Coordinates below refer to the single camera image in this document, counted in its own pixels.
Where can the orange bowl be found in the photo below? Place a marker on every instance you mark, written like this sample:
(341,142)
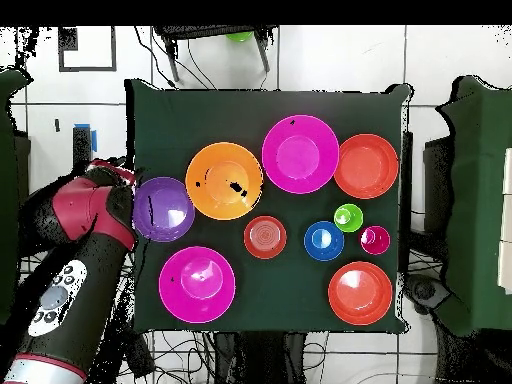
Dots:
(224,182)

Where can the purple bowl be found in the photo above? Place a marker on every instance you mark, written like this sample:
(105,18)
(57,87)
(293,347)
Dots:
(166,212)

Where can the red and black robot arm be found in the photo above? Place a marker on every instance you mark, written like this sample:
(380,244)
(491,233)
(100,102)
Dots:
(92,280)

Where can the black table frame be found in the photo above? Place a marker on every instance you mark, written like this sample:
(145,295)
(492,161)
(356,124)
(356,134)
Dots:
(82,148)
(406,180)

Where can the blue tape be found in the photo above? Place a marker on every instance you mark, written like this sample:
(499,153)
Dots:
(94,142)

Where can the green cup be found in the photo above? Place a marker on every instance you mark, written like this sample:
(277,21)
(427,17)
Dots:
(348,218)

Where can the white boxes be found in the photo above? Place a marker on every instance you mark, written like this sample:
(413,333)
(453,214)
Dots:
(507,260)

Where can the green cloth side table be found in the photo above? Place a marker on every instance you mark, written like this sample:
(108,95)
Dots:
(8,160)
(480,200)

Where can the dark green tablecloth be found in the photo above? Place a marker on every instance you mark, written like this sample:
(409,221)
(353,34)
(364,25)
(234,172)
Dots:
(200,116)

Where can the shallow red-orange bowl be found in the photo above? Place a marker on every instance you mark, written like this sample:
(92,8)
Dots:
(366,166)

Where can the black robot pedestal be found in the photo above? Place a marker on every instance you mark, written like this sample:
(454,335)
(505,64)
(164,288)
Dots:
(256,360)

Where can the lime green bowl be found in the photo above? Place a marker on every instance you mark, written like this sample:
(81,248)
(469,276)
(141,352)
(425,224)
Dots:
(240,36)

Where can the small red bowl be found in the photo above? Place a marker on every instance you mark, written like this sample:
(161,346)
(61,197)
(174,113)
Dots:
(265,237)

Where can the deep red-orange bowl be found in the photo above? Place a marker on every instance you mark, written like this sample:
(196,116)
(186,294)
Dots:
(360,294)

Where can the blue bowl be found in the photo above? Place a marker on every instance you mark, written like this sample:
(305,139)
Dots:
(324,241)

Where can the black office chair base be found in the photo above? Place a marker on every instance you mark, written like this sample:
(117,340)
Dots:
(424,291)

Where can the pink bowl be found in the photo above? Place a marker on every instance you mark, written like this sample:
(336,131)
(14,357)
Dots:
(300,156)
(198,286)

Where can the red cup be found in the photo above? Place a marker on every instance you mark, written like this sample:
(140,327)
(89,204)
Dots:
(374,240)

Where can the black stool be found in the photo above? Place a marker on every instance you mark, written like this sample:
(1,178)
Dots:
(208,31)

